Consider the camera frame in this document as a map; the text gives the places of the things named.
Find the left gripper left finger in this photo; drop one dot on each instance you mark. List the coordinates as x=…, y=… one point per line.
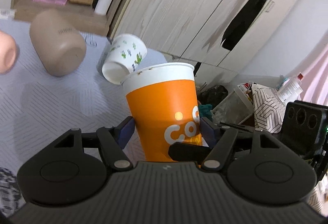
x=112, y=141

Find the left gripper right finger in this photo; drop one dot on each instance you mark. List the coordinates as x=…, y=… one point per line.
x=221, y=141

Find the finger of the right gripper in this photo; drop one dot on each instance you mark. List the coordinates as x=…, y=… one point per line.
x=185, y=152

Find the orange paper cup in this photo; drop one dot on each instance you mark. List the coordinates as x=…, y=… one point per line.
x=163, y=102

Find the white floral paper cup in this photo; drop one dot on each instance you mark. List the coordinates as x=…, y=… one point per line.
x=124, y=56

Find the taupe plastic cup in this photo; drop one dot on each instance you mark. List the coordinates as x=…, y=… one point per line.
x=60, y=47

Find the pink plastic cup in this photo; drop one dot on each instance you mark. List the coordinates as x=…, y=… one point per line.
x=8, y=52

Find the geometric patterned bag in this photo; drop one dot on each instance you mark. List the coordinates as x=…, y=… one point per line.
x=268, y=109

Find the white patterned tablecloth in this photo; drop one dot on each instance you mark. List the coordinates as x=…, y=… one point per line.
x=36, y=108

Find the wooden wardrobe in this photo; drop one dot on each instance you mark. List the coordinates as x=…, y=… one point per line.
x=192, y=30

